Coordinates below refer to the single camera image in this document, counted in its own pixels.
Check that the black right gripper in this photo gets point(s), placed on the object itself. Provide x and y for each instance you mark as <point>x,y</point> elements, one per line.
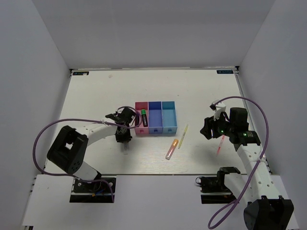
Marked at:
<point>209,123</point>

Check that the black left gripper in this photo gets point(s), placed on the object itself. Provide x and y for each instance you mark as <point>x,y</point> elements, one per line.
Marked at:
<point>127,137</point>

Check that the orange cap white highlighter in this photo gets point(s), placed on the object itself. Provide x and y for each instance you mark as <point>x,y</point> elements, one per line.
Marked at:
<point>126,148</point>

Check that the purple cap black highlighter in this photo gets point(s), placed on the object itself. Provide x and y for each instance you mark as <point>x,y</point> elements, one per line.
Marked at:
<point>137,119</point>

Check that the green cap black highlighter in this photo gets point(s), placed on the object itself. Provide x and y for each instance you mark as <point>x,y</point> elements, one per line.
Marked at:
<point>144,118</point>

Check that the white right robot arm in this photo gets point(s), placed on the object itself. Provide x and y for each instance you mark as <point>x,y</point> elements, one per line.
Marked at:
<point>265,207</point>

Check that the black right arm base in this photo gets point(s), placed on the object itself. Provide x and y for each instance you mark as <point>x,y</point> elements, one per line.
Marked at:
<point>213,189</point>

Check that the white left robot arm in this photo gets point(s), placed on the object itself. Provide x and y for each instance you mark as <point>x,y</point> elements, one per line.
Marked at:
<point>69,147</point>

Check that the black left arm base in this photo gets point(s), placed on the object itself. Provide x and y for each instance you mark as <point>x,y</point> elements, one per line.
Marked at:
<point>97,192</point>

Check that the thin pink pen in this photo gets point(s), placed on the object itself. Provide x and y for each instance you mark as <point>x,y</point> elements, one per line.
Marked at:
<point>220,145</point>

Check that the pink storage bin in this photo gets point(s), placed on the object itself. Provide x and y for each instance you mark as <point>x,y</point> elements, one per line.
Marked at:
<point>141,130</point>

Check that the thin yellow pen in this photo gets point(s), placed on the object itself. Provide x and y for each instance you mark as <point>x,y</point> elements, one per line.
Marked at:
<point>183,135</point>

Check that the orange cap pink highlighter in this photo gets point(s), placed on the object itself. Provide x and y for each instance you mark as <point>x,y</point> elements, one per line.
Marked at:
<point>172,149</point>

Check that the dark blue storage bin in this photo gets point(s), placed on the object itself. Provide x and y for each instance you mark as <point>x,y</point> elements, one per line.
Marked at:
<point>155,118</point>

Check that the light blue storage bin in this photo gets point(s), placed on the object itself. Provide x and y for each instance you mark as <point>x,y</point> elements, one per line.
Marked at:
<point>169,117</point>

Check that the blue label right corner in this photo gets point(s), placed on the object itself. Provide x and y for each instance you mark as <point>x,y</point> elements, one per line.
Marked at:
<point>225,71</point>

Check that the blue label corner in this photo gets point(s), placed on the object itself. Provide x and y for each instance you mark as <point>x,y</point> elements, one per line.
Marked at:
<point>225,71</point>
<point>80,73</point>

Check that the blue label left corner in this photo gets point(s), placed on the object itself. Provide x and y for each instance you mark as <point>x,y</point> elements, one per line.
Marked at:
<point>80,73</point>

